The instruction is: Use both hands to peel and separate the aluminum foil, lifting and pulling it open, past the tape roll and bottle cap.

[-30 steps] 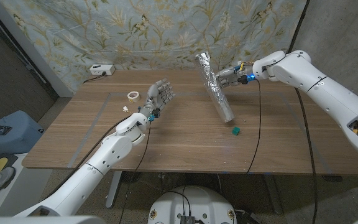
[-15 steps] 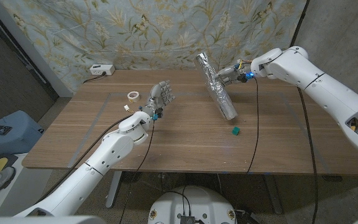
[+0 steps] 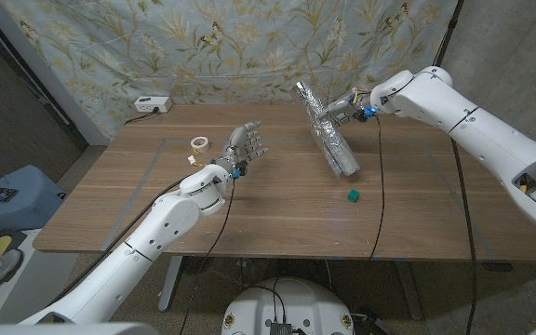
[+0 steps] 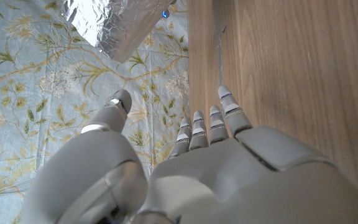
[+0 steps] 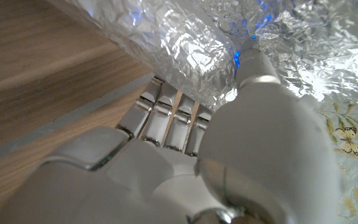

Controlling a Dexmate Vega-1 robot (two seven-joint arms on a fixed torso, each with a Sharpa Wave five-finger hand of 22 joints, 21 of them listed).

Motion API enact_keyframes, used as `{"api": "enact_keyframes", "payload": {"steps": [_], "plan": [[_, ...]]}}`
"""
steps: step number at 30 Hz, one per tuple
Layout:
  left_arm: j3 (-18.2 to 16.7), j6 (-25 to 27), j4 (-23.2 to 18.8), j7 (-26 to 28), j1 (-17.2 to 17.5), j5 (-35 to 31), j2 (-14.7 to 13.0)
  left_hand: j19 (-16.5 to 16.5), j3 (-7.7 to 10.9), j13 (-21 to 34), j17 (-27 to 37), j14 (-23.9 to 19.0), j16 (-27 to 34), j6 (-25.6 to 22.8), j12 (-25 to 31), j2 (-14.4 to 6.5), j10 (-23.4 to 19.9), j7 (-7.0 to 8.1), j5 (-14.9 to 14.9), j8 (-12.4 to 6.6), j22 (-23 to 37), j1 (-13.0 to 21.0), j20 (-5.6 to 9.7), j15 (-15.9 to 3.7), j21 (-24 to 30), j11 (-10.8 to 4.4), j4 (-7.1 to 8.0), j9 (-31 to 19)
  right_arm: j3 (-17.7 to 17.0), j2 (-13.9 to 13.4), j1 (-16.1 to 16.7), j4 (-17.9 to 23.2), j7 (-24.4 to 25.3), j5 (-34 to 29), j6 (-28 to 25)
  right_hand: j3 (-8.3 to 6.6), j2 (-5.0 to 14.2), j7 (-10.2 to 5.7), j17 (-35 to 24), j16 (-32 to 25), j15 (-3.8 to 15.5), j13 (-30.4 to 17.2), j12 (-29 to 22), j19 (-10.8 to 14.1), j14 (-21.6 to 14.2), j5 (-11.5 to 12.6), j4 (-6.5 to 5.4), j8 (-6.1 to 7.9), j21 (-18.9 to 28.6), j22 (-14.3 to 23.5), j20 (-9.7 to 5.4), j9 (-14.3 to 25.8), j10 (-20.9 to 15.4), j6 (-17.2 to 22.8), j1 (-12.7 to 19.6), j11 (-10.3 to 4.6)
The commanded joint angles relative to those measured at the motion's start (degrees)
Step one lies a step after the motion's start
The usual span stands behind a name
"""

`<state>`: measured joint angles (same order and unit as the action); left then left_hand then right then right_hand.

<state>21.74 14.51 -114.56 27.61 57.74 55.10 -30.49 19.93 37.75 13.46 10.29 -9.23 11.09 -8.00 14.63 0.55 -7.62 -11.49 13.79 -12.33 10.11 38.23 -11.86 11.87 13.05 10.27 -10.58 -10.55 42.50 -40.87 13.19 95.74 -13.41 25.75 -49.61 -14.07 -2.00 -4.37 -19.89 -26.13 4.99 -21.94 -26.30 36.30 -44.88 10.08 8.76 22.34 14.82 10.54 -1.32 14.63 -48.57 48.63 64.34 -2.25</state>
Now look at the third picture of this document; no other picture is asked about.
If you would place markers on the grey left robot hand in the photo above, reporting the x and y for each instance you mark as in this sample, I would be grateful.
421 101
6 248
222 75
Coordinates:
242 146

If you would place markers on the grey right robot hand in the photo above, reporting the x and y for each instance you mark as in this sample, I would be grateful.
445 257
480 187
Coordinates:
349 107

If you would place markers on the aluminum foil roll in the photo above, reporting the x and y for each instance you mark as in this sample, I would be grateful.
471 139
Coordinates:
326 135

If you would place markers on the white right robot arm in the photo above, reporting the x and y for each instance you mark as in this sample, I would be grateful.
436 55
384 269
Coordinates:
482 130

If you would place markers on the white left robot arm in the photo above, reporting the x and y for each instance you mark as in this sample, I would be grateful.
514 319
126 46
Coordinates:
156 237

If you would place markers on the white tape roll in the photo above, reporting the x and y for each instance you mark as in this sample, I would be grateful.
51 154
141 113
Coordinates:
200 144

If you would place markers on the small green cube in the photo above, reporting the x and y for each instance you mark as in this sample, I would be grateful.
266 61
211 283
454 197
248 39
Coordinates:
353 196

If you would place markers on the white power strip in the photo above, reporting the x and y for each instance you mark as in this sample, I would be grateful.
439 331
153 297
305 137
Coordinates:
152 104

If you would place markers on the floral printed backdrop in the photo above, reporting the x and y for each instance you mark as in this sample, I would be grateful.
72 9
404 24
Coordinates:
203 51

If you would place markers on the black backdrop pole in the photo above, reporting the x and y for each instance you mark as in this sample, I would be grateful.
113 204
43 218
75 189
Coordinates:
447 32

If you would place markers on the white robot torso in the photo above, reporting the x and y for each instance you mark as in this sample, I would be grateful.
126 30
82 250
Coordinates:
291 302

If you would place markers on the blue plastic bin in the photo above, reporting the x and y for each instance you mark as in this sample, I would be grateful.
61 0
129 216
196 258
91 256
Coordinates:
21 197

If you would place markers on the black flat device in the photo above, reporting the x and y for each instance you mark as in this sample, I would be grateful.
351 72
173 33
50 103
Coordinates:
0 194

